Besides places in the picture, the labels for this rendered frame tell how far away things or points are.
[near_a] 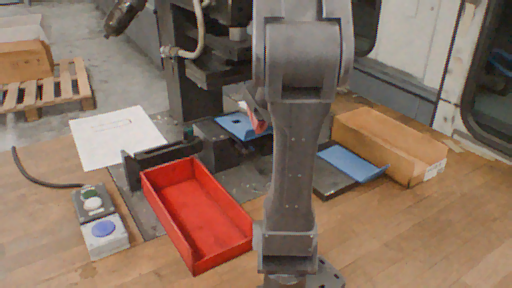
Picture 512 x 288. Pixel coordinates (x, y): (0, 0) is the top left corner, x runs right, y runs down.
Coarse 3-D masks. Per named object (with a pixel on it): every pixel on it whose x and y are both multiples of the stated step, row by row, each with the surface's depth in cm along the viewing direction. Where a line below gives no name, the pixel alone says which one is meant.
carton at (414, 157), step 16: (352, 112) 97; (368, 112) 99; (336, 128) 94; (352, 128) 89; (368, 128) 100; (384, 128) 95; (400, 128) 91; (352, 144) 90; (368, 144) 86; (384, 144) 82; (400, 144) 92; (416, 144) 88; (432, 144) 84; (368, 160) 87; (384, 160) 83; (400, 160) 79; (416, 160) 88; (432, 160) 86; (400, 176) 80; (416, 176) 79; (432, 176) 83
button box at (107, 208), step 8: (16, 160) 88; (40, 184) 80; (48, 184) 80; (56, 184) 79; (64, 184) 79; (72, 184) 79; (80, 184) 79; (96, 184) 76; (72, 192) 74; (80, 192) 74; (104, 192) 74; (72, 200) 72; (80, 200) 72; (104, 200) 72; (80, 208) 70; (96, 208) 69; (104, 208) 70; (112, 208) 69; (80, 216) 68; (88, 216) 68; (96, 216) 68; (104, 216) 69; (80, 224) 67
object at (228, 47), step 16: (192, 32) 88; (208, 32) 83; (224, 32) 84; (240, 32) 76; (224, 48) 76; (240, 48) 73; (192, 64) 76; (208, 64) 76; (224, 64) 76; (240, 64) 76; (208, 80) 73; (224, 80) 75; (240, 80) 77
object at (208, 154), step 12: (204, 144) 84; (228, 144) 83; (252, 144) 94; (264, 144) 89; (204, 156) 87; (216, 156) 82; (228, 156) 84; (264, 156) 91; (216, 168) 84; (228, 168) 86
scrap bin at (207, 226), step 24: (168, 168) 77; (192, 168) 81; (144, 192) 76; (168, 192) 78; (192, 192) 78; (216, 192) 73; (168, 216) 63; (192, 216) 72; (216, 216) 72; (240, 216) 66; (192, 240) 66; (216, 240) 66; (240, 240) 66; (192, 264) 58; (216, 264) 61
